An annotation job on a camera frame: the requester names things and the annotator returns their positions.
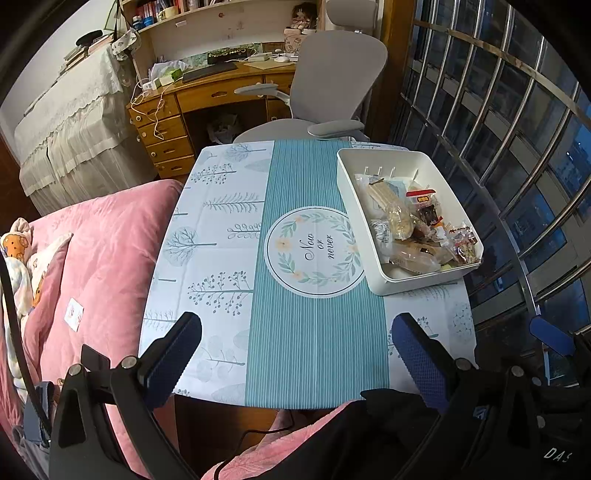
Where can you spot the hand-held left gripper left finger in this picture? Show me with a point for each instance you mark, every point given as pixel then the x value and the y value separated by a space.
pixel 173 353

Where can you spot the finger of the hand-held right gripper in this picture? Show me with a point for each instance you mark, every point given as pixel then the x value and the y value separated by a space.
pixel 549 333

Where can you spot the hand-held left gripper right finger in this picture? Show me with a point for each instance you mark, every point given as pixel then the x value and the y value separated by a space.
pixel 418 360

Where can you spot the white plastic bin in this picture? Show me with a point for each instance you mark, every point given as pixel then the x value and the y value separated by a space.
pixel 415 282

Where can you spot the pile of assorted snack packets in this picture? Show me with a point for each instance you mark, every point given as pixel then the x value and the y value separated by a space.
pixel 415 221

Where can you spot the black garment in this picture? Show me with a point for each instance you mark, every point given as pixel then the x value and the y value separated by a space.
pixel 369 438

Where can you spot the pink blanket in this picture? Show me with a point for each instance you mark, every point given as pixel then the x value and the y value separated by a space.
pixel 101 277

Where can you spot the tree print tablecloth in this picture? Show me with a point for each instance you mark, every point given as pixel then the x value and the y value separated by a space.
pixel 221 258

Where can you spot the pink fleece garment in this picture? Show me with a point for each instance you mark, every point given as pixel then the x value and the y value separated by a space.
pixel 258 461

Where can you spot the wooden desk with drawers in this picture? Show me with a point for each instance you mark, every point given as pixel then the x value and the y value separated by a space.
pixel 166 147

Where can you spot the metal window grill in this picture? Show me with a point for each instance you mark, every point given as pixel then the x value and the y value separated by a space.
pixel 498 115

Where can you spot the crumpled plastic bag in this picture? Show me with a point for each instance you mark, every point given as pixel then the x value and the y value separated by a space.
pixel 224 127

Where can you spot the white lace cloth cover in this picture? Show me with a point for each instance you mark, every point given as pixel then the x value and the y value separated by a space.
pixel 69 138

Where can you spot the white power strip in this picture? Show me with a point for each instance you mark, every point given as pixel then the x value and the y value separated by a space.
pixel 150 85

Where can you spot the white plastic bag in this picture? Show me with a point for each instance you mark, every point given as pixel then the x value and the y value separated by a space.
pixel 164 70

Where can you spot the black keyboard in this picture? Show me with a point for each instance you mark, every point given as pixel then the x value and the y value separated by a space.
pixel 210 71

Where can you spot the grey office chair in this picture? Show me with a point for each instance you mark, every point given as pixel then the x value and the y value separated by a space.
pixel 337 74

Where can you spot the dark sign with gold lettering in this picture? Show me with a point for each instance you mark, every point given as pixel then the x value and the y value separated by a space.
pixel 231 52

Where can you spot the printed cloth pouch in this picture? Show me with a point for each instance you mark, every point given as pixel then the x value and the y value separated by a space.
pixel 125 44

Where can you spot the white computer mouse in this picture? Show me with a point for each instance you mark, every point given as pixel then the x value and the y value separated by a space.
pixel 280 58

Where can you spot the black round object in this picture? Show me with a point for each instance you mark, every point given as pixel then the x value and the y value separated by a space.
pixel 90 37

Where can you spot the wooden bookshelf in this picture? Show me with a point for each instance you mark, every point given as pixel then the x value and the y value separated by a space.
pixel 231 27

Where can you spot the printed cardboard box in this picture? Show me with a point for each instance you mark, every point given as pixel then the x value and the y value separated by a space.
pixel 295 42

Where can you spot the white mug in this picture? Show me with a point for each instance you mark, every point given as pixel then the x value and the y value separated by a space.
pixel 167 14

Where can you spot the row of books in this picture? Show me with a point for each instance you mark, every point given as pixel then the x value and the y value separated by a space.
pixel 152 9

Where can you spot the doll figure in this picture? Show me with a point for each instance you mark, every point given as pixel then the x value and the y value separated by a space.
pixel 302 16

